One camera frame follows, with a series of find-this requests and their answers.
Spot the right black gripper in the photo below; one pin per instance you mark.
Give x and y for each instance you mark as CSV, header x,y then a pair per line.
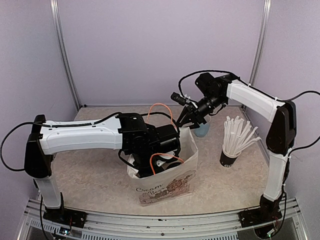
x,y
196,116

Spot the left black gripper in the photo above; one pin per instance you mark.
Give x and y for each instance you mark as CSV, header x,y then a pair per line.
x,y
141,174

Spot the white paper takeout bag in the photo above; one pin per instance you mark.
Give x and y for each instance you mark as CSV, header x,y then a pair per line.
x,y
172,183

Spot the black cup holding straws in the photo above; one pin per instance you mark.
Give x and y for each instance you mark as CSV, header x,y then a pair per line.
x,y
227,160

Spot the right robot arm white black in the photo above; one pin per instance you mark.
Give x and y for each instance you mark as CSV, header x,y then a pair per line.
x,y
281,114

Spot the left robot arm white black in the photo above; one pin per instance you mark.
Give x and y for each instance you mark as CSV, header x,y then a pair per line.
x,y
126,132

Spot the blue translucent plastic cup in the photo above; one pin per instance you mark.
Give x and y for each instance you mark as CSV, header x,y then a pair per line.
x,y
203,128

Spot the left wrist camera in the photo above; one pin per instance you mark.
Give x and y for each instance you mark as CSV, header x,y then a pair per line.
x,y
161,159

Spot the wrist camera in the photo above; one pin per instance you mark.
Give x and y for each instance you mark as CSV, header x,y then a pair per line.
x,y
182,100
161,159

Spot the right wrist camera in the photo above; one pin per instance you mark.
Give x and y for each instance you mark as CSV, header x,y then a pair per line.
x,y
182,100

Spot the aluminium front rail frame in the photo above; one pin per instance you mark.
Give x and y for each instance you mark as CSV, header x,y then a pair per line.
x,y
180,219

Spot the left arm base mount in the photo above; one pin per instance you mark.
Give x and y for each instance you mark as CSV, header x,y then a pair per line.
x,y
68,217

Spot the right aluminium corner post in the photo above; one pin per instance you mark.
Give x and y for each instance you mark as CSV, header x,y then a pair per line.
x,y
266,10

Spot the aluminium corner post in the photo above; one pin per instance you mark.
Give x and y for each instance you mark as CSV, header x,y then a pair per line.
x,y
266,10
54,5

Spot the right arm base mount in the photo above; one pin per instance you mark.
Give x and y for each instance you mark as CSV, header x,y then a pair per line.
x,y
255,216

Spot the left aluminium corner post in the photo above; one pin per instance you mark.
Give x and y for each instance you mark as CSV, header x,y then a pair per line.
x,y
54,5

